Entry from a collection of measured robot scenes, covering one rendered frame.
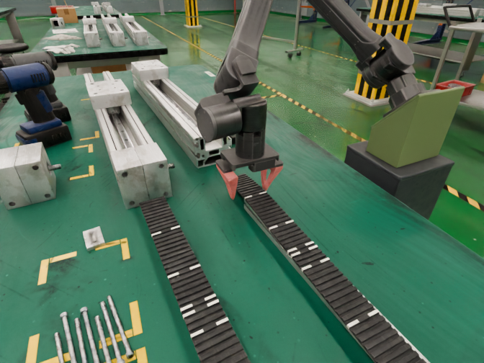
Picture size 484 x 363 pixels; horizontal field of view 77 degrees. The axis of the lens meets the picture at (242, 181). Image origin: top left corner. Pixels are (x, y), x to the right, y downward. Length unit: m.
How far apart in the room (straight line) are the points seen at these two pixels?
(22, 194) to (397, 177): 0.85
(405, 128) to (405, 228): 0.27
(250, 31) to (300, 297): 0.49
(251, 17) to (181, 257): 0.48
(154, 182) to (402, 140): 0.59
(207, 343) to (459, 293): 0.39
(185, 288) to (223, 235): 0.15
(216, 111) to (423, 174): 0.59
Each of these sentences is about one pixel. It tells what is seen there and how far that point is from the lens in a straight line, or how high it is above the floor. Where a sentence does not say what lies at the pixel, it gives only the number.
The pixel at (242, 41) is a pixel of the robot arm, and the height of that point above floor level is 1.09.
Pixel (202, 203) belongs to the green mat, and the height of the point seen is 0.78.
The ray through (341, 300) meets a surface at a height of 0.81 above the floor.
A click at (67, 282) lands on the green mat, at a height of 0.78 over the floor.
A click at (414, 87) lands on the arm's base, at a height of 0.96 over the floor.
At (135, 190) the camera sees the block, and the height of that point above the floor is 0.82.
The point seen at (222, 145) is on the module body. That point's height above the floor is 0.83.
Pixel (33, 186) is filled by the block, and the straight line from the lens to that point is 0.77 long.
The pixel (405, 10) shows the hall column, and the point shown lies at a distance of 3.89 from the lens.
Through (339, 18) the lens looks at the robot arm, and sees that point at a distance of 0.90.
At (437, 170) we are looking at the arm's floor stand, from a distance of 0.94.
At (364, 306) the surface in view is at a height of 0.81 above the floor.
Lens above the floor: 1.18
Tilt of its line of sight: 33 degrees down
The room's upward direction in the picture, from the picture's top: straight up
